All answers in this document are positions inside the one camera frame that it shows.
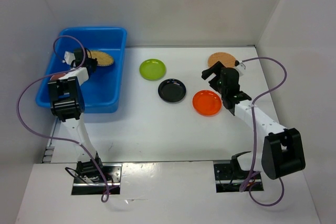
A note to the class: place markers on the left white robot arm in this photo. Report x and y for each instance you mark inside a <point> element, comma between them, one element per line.
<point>67,104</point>

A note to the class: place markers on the green plastic plate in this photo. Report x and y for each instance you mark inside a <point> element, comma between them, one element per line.
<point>152,69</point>

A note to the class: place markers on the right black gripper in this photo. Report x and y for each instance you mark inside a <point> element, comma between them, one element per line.
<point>216,68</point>

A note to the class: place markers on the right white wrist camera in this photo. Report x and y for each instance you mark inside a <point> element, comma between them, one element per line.
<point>240,67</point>

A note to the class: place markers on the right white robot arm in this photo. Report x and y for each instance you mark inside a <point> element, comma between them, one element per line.
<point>282,152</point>

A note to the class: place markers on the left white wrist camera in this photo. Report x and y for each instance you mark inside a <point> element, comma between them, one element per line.
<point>69,57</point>

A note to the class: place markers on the bamboo woven round tray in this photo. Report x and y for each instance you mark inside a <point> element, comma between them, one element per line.
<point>103,59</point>

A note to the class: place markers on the orange plastic plate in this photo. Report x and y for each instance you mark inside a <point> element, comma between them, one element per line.
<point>206,103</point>

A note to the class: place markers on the blue plastic bin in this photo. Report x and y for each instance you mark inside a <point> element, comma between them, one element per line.
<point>102,91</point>

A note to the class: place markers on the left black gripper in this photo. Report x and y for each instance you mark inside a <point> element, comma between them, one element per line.
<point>94,62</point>

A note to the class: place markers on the pink plastic cup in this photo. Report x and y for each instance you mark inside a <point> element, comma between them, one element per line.
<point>57,76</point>

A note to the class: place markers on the orange-brown woven round tray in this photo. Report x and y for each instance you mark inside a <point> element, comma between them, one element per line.
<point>226,59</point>

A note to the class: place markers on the black plastic plate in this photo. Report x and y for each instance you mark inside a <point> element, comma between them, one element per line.
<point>172,90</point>

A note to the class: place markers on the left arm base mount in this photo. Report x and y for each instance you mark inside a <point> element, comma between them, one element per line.
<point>82,185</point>

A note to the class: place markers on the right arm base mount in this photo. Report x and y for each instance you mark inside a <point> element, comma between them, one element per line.
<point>228,176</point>

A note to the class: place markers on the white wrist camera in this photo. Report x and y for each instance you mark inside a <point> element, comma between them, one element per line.
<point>69,57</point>
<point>240,67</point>

